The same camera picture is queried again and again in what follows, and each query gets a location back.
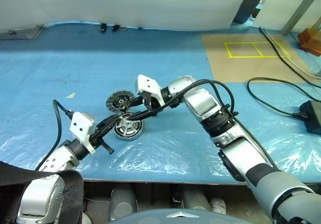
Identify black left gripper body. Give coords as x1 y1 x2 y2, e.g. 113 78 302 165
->
88 127 106 150

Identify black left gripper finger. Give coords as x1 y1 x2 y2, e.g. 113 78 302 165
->
96 115 122 137
100 141 115 156

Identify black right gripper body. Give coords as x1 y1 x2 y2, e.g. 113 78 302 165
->
142 95 162 113

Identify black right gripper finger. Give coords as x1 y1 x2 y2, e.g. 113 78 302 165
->
129 109 157 122
128 96 144 107

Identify black spoked motor rotor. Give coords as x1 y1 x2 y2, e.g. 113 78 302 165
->
114 112 143 136

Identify silver motor end cap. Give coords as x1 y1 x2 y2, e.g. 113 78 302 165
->
105 89 138 115

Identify grey rounded cylinder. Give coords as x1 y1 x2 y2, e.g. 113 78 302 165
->
181 186 212 211
109 186 138 221

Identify blue plastic table sheet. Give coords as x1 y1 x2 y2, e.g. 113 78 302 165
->
0 20 321 184

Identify brown cardboard sheet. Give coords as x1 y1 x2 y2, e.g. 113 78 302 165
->
202 34 315 83

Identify grey robot torso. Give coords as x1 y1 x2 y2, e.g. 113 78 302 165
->
107 207 252 224

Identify white foam sheet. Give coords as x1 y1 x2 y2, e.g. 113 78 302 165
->
0 0 249 32

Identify small white cylinder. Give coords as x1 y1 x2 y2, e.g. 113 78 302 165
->
210 197 228 214

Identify grey metal grille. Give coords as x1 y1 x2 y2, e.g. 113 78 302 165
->
0 24 45 40

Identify white panel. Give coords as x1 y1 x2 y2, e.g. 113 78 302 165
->
253 0 309 31

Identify black power adapter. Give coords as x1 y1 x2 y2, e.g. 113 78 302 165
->
299 100 321 135

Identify brown wooden block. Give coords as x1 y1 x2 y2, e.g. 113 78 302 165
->
297 28 321 57

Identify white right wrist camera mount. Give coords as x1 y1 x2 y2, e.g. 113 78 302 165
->
135 74 164 107

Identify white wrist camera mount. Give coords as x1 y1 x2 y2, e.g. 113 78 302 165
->
69 111 98 156
135 74 164 107

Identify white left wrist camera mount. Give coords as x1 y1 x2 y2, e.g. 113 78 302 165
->
69 111 98 156

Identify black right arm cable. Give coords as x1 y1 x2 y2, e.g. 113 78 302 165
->
146 79 278 170

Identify black webbing strap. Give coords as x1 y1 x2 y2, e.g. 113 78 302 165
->
0 160 85 224

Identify dark grey post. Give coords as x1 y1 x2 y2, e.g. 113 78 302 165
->
233 0 273 24

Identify thin black cable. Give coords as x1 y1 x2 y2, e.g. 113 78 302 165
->
259 27 321 89

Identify black power cable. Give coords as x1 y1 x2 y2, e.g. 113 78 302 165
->
247 77 312 120

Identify clear thin cable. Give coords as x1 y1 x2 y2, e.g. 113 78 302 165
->
263 30 321 79

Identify aluminium profile post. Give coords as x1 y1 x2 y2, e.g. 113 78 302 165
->
280 0 321 36

